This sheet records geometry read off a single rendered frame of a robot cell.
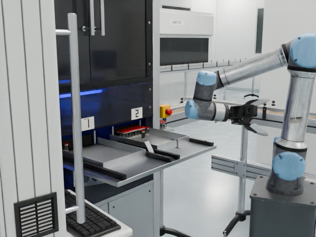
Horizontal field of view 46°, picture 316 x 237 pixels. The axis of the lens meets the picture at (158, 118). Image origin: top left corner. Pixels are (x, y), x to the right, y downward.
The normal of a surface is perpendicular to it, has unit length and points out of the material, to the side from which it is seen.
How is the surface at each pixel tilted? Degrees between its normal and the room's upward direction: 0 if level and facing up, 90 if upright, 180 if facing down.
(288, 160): 98
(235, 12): 90
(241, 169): 90
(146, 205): 90
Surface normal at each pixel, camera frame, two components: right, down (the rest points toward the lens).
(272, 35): -0.65, 0.15
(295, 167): -0.30, 0.32
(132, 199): 0.76, 0.14
